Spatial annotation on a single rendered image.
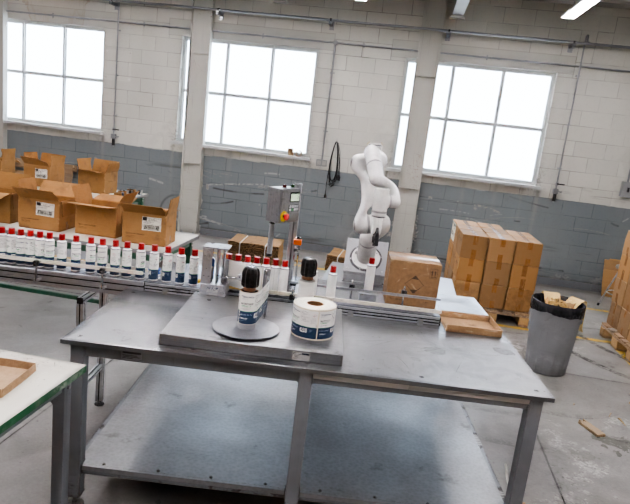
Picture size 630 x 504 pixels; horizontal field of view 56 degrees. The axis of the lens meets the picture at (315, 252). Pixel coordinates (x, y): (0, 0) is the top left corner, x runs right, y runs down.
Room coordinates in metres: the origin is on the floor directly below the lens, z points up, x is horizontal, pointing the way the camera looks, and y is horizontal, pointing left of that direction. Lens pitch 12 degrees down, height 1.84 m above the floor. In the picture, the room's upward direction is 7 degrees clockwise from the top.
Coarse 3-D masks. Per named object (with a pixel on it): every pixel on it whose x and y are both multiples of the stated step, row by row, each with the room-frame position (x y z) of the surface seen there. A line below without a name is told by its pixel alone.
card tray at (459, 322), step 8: (448, 312) 3.31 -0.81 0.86; (456, 312) 3.31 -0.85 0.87; (448, 320) 3.24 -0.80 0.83; (456, 320) 3.26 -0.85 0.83; (464, 320) 3.28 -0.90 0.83; (472, 320) 3.30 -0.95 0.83; (480, 320) 3.31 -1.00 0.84; (488, 320) 3.31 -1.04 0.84; (448, 328) 3.05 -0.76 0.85; (456, 328) 3.05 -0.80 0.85; (464, 328) 3.05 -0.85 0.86; (472, 328) 3.05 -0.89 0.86; (480, 328) 3.05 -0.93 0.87; (488, 328) 3.18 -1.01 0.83; (496, 328) 3.15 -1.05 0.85; (496, 336) 3.05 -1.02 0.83
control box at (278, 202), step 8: (272, 192) 3.22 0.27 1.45; (280, 192) 3.19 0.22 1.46; (288, 192) 3.23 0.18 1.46; (272, 200) 3.22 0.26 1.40; (280, 200) 3.19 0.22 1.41; (288, 200) 3.23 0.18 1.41; (272, 208) 3.21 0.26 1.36; (280, 208) 3.19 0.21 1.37; (288, 208) 3.24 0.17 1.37; (272, 216) 3.21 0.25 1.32; (280, 216) 3.19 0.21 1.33; (296, 216) 3.30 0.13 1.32
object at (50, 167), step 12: (24, 156) 6.67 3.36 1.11; (36, 156) 7.00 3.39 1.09; (48, 156) 7.03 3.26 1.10; (60, 156) 6.85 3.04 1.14; (24, 168) 6.76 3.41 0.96; (36, 168) 6.73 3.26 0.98; (48, 168) 6.70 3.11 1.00; (60, 168) 6.89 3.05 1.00; (36, 180) 6.73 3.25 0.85; (60, 180) 6.89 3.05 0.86
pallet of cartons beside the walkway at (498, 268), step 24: (456, 240) 6.56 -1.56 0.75; (480, 240) 6.11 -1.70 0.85; (504, 240) 6.09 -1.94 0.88; (528, 240) 6.23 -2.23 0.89; (456, 264) 6.23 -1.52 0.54; (480, 264) 6.11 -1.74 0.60; (504, 264) 6.09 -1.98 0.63; (528, 264) 6.06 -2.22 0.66; (456, 288) 6.13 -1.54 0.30; (480, 288) 6.11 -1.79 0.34; (504, 288) 6.08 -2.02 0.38; (528, 288) 6.04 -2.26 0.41; (504, 312) 6.03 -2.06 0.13; (528, 312) 6.05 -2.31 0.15
